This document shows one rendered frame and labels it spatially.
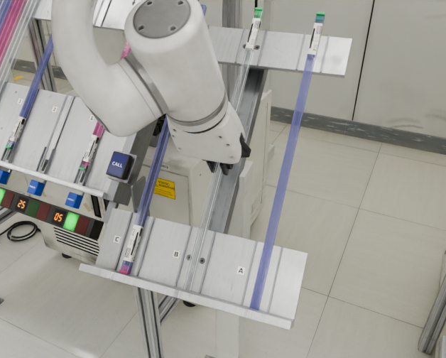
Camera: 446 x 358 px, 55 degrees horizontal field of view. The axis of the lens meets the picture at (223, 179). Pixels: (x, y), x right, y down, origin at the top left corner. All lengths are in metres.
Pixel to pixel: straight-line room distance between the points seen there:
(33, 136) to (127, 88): 0.65
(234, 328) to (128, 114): 0.71
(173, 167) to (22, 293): 0.87
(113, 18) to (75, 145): 0.31
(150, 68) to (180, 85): 0.04
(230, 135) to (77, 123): 0.52
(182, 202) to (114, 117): 0.81
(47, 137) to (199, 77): 0.64
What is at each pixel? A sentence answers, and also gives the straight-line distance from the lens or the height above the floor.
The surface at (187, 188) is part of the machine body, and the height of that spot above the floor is 0.55.
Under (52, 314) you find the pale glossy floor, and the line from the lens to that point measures 1.71.
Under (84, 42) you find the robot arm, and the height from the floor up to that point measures 1.12.
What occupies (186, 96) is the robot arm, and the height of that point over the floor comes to 1.05.
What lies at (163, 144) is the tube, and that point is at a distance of 0.75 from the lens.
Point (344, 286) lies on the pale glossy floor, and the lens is 1.74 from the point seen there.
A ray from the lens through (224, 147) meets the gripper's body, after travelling 0.60.
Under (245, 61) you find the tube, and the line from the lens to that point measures 0.78.
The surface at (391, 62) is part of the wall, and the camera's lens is 2.62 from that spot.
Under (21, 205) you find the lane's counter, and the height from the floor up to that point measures 0.65.
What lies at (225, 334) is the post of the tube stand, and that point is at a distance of 1.10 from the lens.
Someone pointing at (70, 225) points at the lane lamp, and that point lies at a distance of 0.98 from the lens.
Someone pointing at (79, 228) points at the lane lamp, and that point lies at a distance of 0.97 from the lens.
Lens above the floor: 1.24
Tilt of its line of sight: 33 degrees down
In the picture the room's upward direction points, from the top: straight up
